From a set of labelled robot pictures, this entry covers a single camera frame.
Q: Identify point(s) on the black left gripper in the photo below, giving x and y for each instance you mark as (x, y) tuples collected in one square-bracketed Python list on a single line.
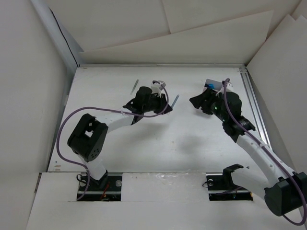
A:
[(161, 101)]

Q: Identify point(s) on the light blue pen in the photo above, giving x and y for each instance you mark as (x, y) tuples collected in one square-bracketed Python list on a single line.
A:
[(174, 101)]

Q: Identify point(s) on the white compartment organizer box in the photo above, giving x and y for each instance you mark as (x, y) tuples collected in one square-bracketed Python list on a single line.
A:
[(217, 85)]

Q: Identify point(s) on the grey green pen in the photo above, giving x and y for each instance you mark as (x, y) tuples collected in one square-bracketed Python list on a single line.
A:
[(134, 86)]

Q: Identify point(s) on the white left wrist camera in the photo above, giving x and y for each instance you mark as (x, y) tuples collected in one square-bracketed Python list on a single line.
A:
[(157, 86)]

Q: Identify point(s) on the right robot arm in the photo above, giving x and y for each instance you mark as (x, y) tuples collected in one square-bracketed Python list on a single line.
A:
[(281, 187)]

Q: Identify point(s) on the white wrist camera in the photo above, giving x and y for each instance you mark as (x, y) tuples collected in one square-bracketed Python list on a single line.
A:
[(227, 86), (157, 86)]

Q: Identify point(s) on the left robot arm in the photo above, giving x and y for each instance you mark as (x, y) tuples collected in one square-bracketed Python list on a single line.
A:
[(88, 137)]

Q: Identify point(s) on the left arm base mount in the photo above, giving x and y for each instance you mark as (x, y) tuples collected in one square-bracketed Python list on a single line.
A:
[(108, 191)]

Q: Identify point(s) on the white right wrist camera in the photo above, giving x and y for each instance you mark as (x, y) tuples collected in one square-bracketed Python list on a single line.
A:
[(227, 86)]

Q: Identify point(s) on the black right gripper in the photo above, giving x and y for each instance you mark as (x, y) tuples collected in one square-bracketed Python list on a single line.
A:
[(209, 95)]

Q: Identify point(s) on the aluminium rail right side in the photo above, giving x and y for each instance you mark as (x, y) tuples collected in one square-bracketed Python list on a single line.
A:
[(259, 123)]

